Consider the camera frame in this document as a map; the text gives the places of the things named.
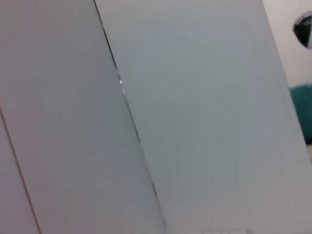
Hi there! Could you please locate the black dome ceiling camera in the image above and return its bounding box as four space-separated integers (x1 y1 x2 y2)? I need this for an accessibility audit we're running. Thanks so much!
292 11 312 50

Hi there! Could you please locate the teal panel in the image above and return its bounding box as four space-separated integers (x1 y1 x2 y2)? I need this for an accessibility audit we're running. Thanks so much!
289 83 312 145

